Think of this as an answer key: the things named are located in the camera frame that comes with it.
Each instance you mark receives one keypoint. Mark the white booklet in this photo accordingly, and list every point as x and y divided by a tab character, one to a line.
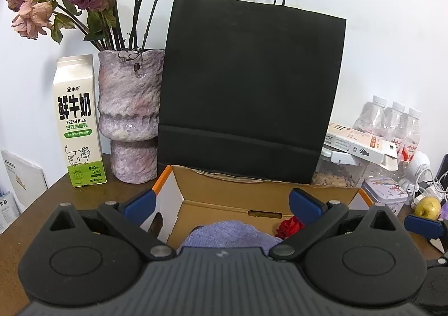
24	172

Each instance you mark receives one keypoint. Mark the white glove box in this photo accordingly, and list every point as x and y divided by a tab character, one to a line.
353	141

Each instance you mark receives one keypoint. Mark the red fabric flower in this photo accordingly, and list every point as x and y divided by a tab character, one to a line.
287	228

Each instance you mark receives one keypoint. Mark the cardboard box orange rim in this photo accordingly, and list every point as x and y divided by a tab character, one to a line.
217	190

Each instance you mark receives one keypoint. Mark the purple mottled vase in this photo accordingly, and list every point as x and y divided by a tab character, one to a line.
129	92

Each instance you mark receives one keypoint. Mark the white green milk carton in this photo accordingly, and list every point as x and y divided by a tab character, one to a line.
77	148

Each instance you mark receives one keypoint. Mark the small white desk fan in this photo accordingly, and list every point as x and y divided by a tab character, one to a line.
420	165

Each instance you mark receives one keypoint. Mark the clear water bottle red label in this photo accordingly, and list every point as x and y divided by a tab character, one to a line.
371	116
412	134
395	120

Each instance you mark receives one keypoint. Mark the yellow pear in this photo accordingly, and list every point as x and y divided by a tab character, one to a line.
427	209

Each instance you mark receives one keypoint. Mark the blue white leaflet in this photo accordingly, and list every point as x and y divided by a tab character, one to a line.
7	207

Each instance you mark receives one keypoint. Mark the clear container white lid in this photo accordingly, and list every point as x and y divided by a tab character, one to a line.
332	177

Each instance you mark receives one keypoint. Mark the black upright device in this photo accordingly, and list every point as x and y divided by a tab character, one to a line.
443	169

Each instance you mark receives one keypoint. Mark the purple knitted cloth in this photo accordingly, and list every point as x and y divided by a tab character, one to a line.
231	235

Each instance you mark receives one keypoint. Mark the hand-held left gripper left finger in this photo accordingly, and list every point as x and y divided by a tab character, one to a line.
140	207

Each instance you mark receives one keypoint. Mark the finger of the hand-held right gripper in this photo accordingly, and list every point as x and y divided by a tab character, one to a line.
421	225

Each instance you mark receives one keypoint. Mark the white printed tin box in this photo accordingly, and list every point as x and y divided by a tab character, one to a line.
383	193

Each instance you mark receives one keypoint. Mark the purple tissue pack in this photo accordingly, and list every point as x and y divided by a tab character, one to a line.
444	211

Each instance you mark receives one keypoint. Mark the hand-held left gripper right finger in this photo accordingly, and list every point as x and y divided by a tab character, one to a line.
306	205

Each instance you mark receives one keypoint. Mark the black paper bag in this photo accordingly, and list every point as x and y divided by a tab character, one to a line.
245	85

